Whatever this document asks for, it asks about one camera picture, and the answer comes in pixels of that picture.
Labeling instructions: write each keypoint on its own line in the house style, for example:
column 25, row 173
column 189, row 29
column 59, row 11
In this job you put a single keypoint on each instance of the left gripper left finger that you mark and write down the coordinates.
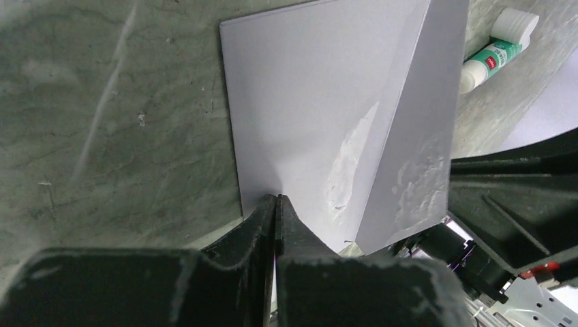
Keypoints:
column 228, row 283

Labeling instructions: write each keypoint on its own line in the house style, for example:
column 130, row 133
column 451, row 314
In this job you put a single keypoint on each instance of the white green glue stick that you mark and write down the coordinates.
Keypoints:
column 510, row 35

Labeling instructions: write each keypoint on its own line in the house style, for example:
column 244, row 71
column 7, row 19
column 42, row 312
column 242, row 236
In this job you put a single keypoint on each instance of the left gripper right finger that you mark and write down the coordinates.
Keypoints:
column 317, row 287

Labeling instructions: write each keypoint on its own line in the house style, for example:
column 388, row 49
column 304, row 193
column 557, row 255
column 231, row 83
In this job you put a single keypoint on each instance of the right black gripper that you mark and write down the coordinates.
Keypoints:
column 519, row 205

